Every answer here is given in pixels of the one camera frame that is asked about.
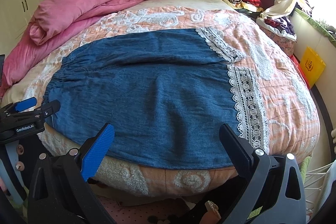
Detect person's right hand thumb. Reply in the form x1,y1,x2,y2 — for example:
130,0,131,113
199,201,221,224

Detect white wire rack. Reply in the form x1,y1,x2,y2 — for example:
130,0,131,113
304,161,335,217

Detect pink folded quilt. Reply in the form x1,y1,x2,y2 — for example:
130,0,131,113
1,0,144,94

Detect purple clothes on pillow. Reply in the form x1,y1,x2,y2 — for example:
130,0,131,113
256,16,297,42

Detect blue denim lace-trimmed pants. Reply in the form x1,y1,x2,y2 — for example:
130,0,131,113
43,27,269,169

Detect red box by wall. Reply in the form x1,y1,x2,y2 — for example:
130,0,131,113
290,55,310,90

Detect orange white patterned bedspread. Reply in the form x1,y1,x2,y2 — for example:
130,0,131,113
1,0,320,196

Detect yellow paper bag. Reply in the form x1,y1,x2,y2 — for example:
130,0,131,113
299,47,326,88

